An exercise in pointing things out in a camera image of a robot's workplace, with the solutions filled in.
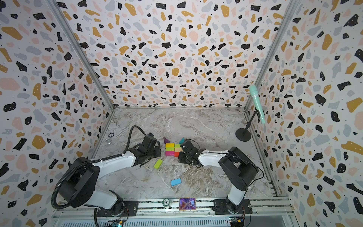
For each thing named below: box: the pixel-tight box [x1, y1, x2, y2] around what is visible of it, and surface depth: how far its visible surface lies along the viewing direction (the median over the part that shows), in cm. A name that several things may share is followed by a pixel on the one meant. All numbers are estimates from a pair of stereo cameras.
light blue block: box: [170, 177, 182, 187], surface depth 85 cm
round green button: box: [162, 198, 171, 207], surface depth 72 cm
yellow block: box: [165, 142, 176, 148], surface depth 100 cm
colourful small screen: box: [179, 197, 197, 211], surface depth 76 cm
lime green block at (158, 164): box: [153, 158, 164, 170], surface depth 91 cm
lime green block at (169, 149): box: [164, 147, 175, 152], surface depth 97 cm
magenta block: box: [164, 150, 175, 157], surface depth 97 cm
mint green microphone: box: [249, 85, 266, 125], surface depth 84 cm
